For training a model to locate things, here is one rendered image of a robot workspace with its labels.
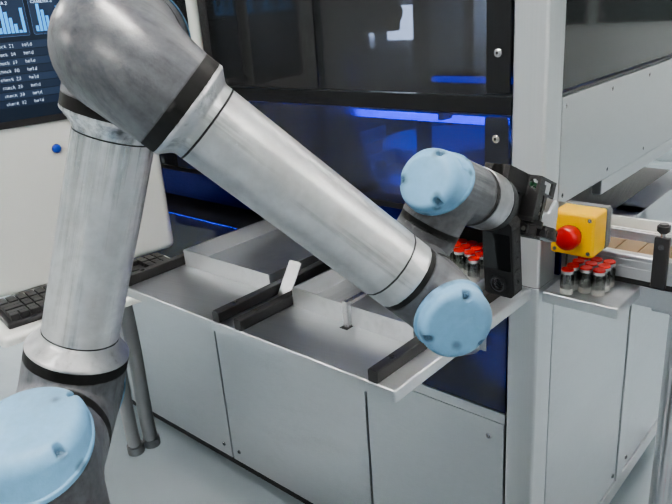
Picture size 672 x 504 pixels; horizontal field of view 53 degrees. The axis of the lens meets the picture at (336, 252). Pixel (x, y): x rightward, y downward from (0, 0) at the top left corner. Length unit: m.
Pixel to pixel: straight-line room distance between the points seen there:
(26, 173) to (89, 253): 0.92
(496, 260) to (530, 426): 0.52
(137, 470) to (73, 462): 1.68
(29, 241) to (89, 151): 0.97
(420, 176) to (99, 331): 0.39
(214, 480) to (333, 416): 0.66
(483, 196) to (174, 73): 0.39
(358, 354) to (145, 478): 1.42
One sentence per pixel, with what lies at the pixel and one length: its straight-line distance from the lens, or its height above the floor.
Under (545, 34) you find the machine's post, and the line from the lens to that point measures 1.13.
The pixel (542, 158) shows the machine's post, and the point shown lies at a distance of 1.16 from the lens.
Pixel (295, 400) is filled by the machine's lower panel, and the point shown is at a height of 0.41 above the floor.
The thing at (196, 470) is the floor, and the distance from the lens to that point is 2.32.
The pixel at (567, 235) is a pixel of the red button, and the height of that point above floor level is 1.00.
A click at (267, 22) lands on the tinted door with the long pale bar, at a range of 1.51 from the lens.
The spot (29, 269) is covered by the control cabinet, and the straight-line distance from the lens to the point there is 1.70.
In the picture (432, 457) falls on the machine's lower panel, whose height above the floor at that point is 0.42.
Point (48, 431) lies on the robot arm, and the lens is 0.72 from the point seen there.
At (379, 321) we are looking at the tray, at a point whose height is 0.90.
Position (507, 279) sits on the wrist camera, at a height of 1.02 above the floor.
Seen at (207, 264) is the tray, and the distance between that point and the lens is 1.39.
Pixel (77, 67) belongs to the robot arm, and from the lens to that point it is 0.60.
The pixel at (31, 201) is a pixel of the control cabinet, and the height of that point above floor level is 1.00.
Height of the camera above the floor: 1.38
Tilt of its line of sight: 20 degrees down
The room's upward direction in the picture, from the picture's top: 4 degrees counter-clockwise
